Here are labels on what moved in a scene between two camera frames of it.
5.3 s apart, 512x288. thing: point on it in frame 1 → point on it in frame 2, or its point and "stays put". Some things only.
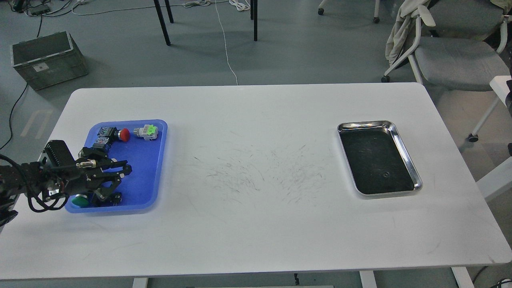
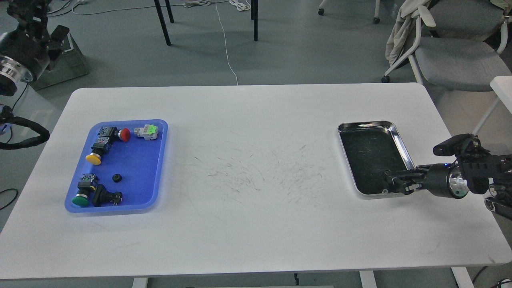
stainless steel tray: x=377 y=162 stays put
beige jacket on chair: x=410 y=10 stays put
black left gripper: x=81 y=178 → x=28 y=47
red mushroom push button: x=114 y=134 stays put
